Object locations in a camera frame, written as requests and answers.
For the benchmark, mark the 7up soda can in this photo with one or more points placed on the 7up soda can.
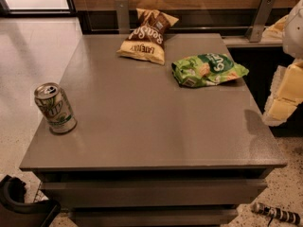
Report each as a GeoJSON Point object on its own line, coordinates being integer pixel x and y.
{"type": "Point", "coordinates": [53, 103]}

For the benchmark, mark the dark framed window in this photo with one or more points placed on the dark framed window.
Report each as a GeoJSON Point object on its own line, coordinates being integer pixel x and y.
{"type": "Point", "coordinates": [35, 7]}

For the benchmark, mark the grey drawer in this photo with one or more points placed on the grey drawer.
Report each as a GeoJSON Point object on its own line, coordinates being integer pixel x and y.
{"type": "Point", "coordinates": [154, 193]}
{"type": "Point", "coordinates": [182, 217]}

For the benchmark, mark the grey lower drawer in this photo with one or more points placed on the grey lower drawer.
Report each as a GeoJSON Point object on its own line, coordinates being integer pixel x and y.
{"type": "Point", "coordinates": [182, 217]}

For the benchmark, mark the green chip bag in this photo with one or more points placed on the green chip bag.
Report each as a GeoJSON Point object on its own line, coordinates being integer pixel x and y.
{"type": "Point", "coordinates": [206, 70]}

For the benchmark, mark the brown yellow chip bag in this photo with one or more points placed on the brown yellow chip bag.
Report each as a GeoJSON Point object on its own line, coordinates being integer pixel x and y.
{"type": "Point", "coordinates": [146, 42]}

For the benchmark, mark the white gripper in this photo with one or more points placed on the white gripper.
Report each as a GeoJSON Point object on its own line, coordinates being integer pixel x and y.
{"type": "Point", "coordinates": [294, 32]}

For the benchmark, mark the right metal wall bracket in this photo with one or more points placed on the right metal wall bracket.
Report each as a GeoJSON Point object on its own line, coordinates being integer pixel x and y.
{"type": "Point", "coordinates": [255, 30]}

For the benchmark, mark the black chair base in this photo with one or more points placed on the black chair base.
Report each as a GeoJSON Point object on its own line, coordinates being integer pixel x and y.
{"type": "Point", "coordinates": [14, 212]}

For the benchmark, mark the grey upper drawer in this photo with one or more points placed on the grey upper drawer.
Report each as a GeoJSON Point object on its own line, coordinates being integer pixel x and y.
{"type": "Point", "coordinates": [154, 193]}

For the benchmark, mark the left metal wall bracket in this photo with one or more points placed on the left metal wall bracket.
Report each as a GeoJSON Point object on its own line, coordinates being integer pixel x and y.
{"type": "Point", "coordinates": [122, 15]}

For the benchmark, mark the metal wall bracket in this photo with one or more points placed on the metal wall bracket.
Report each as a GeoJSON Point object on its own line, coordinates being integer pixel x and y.
{"type": "Point", "coordinates": [255, 30]}
{"type": "Point", "coordinates": [122, 15]}

